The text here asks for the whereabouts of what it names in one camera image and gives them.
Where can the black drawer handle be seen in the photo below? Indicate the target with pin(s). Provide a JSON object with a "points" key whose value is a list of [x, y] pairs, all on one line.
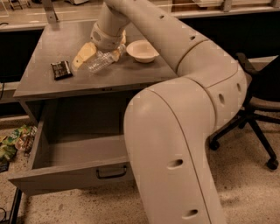
{"points": [[110, 172]]}

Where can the yellow sponge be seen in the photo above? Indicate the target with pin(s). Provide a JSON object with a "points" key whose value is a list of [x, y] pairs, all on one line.
{"points": [[123, 41]]}

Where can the metal bracket post left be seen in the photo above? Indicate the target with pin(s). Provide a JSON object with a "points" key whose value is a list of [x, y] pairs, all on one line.
{"points": [[50, 11]]}

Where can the grey cabinet desk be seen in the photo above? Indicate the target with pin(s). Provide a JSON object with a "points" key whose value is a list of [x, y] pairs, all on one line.
{"points": [[61, 42]]}

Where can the black table leg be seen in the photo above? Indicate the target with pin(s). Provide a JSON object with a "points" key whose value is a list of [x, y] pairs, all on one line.
{"points": [[15, 207]]}

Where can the green snack bag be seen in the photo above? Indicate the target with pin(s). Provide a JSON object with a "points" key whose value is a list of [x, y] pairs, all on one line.
{"points": [[13, 143]]}

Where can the grey open top drawer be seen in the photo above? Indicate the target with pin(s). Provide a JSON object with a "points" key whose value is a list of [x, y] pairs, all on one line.
{"points": [[75, 136]]}

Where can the clear plastic water bottle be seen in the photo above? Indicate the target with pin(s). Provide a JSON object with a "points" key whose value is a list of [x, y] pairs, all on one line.
{"points": [[103, 59]]}

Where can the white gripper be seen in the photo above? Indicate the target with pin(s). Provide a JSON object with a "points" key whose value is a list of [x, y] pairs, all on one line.
{"points": [[105, 41]]}

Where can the black rxbar chocolate bar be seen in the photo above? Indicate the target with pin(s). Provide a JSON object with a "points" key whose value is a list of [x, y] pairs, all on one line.
{"points": [[61, 70]]}

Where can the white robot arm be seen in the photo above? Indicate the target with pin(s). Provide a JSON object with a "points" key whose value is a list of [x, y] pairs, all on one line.
{"points": [[166, 125]]}

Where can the black office chair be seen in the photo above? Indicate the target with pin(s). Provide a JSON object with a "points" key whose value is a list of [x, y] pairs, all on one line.
{"points": [[263, 94]]}

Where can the white bowl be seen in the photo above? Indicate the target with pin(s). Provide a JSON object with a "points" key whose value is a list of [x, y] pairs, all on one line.
{"points": [[142, 51]]}

